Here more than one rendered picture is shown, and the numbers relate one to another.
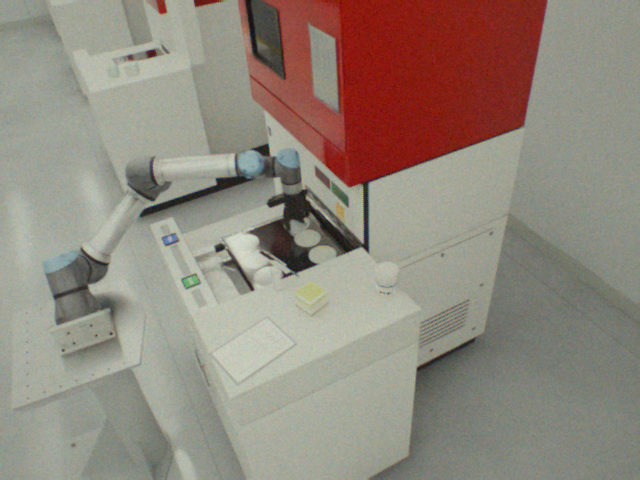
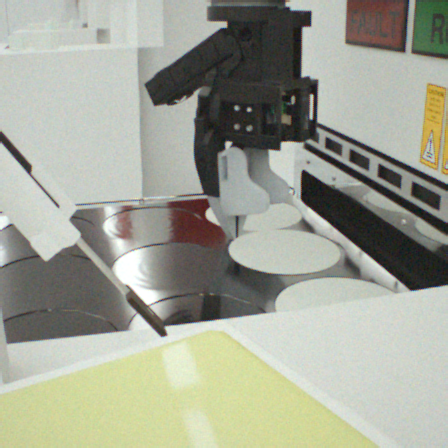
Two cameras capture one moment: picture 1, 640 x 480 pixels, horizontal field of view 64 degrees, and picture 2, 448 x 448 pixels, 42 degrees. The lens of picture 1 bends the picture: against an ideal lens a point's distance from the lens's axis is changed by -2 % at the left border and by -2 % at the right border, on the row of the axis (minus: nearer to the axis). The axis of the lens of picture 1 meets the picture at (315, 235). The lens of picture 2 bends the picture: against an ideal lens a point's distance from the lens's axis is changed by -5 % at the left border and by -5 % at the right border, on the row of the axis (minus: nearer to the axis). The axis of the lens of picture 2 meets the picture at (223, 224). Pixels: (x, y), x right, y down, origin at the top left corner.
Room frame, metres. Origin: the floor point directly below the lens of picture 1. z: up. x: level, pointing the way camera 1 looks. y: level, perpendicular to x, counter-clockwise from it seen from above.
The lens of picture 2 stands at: (1.03, 0.00, 1.11)
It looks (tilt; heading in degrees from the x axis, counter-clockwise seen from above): 20 degrees down; 9
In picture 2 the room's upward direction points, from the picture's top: straight up
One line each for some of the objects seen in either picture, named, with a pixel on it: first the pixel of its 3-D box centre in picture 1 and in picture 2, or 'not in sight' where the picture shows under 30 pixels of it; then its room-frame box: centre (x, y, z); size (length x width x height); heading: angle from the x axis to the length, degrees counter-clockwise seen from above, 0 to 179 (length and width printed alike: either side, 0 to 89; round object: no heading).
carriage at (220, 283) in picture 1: (219, 283); not in sight; (1.37, 0.36, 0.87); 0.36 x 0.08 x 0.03; 24
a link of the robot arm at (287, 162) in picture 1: (288, 166); not in sight; (1.56, 0.07, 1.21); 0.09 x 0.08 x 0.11; 83
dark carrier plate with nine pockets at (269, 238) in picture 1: (283, 248); (171, 268); (1.50, 0.12, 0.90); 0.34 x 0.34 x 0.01; 24
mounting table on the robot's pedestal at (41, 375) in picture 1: (86, 346); not in sight; (1.23, 0.84, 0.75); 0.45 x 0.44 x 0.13; 111
